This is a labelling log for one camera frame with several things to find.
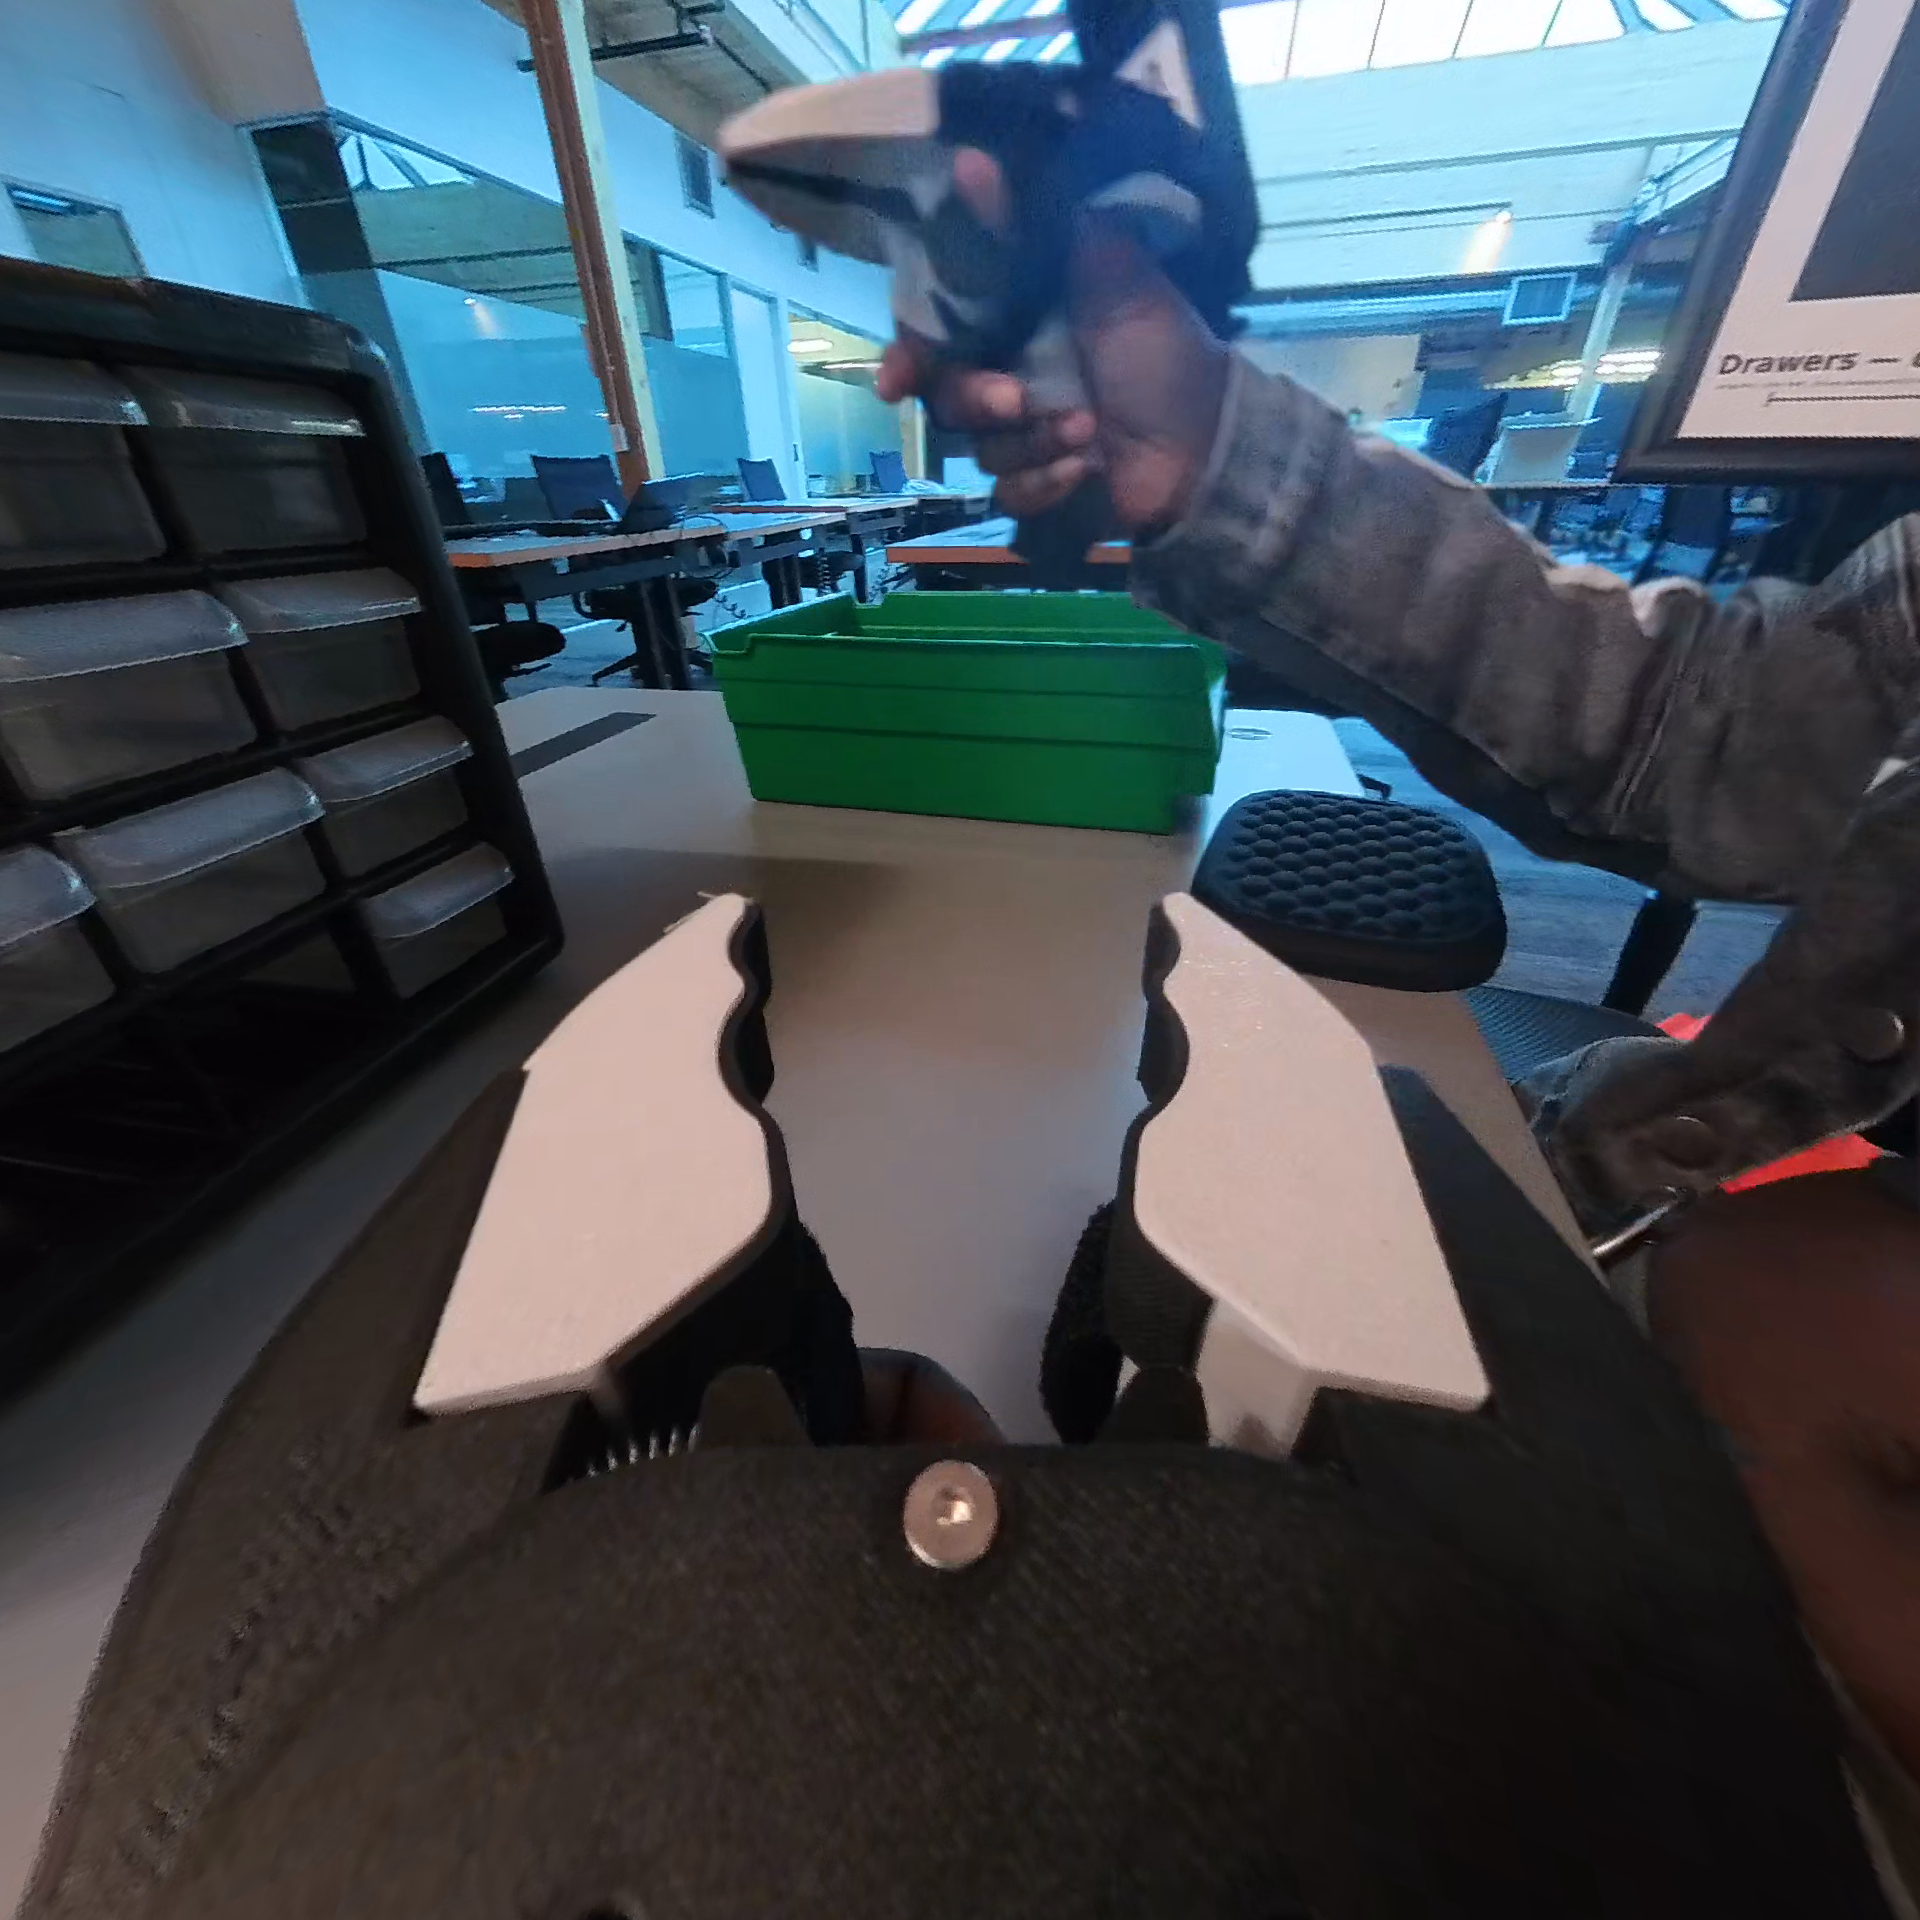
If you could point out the wooden office desk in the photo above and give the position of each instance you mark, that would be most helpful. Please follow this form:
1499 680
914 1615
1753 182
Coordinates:
961 548
599 542
809 517

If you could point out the black drawer cabinet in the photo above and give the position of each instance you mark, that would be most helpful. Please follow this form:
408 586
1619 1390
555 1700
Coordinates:
224 323

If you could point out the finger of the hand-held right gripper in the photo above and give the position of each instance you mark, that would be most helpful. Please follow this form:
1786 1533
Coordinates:
855 118
855 219

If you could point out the black mesh chair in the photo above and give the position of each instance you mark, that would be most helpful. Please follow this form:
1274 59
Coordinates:
1576 1036

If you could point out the black office chair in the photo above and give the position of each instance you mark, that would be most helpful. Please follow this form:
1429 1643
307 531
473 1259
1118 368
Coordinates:
762 482
888 472
511 645
578 483

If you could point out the green plastic bin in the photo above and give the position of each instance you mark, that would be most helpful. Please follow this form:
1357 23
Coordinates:
975 751

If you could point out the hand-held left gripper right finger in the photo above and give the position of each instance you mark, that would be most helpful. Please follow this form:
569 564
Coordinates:
1306 1202

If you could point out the rows of clear cabinet drawers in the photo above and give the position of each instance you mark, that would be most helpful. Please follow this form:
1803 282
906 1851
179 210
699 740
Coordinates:
120 706

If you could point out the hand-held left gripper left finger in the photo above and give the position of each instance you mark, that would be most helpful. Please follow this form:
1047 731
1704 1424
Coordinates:
615 1202

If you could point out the person's right hand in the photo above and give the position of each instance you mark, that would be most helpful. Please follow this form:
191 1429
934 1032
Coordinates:
1154 390

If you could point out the person's left forearm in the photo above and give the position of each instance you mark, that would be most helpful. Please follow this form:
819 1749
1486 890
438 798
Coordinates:
1800 1424

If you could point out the black framed instruction screen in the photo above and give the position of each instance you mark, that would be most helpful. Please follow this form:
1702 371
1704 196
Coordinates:
1800 376

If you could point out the black rounded pad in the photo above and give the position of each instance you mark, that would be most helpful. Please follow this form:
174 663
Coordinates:
1350 886

